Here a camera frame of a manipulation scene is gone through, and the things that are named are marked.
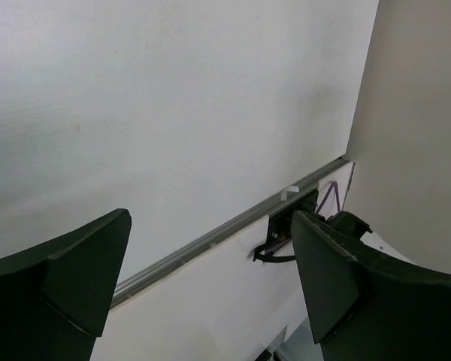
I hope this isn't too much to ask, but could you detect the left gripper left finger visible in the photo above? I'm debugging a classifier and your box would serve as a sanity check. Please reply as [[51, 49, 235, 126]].
[[0, 209, 132, 360]]

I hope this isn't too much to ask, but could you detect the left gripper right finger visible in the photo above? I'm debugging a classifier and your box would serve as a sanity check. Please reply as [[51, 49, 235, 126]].
[[291, 211, 451, 360]]

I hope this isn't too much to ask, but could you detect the white front board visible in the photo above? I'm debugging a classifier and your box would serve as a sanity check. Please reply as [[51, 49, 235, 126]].
[[92, 161, 353, 360]]

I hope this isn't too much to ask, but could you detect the aluminium rail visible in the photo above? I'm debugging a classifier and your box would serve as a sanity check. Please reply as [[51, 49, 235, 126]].
[[110, 157, 349, 308]]

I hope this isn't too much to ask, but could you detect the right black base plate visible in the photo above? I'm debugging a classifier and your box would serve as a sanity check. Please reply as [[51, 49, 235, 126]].
[[253, 189, 319, 263]]

